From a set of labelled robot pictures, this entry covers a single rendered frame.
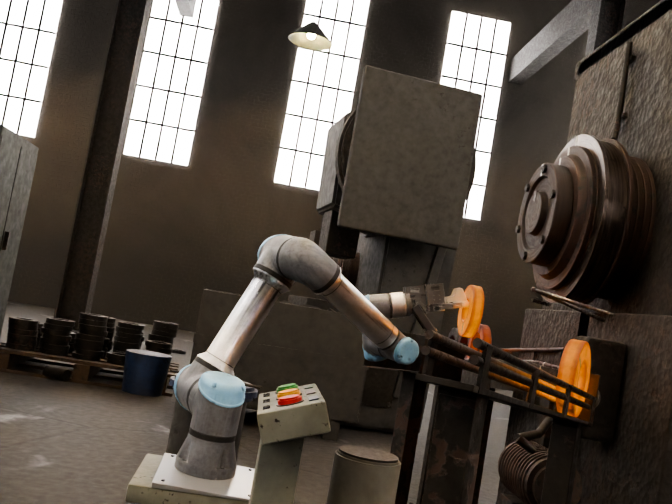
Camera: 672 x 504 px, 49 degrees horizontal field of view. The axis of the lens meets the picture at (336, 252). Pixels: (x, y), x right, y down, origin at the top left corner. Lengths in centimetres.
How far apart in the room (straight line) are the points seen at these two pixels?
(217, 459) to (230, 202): 1034
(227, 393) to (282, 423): 65
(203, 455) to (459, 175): 332
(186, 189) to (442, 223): 785
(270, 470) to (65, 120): 1161
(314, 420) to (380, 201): 352
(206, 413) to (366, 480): 63
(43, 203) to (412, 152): 865
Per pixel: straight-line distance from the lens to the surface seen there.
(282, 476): 127
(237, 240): 1201
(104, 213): 858
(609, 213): 195
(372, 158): 465
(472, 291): 221
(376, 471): 132
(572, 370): 153
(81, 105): 1270
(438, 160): 479
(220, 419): 184
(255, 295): 198
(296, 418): 118
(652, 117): 217
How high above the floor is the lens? 77
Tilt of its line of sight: 4 degrees up
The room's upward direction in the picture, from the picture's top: 10 degrees clockwise
